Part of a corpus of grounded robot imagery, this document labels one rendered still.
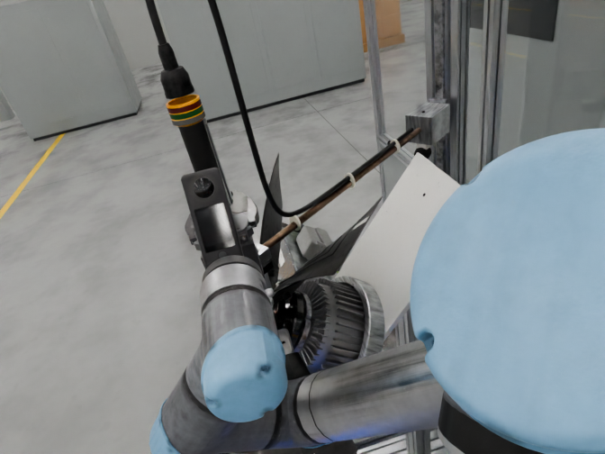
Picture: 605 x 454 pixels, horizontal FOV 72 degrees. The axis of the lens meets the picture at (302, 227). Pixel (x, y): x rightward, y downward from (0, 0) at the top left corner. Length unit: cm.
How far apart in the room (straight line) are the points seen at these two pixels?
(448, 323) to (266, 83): 620
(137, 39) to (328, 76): 740
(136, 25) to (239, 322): 1259
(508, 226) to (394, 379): 25
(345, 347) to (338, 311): 7
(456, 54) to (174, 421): 94
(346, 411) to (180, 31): 590
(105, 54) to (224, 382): 759
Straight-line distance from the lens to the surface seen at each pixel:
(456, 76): 111
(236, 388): 38
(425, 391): 38
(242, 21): 619
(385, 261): 94
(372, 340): 87
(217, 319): 41
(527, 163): 18
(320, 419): 47
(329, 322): 86
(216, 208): 50
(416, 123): 106
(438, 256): 19
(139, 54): 1298
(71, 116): 820
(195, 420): 45
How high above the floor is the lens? 179
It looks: 33 degrees down
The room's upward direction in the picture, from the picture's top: 13 degrees counter-clockwise
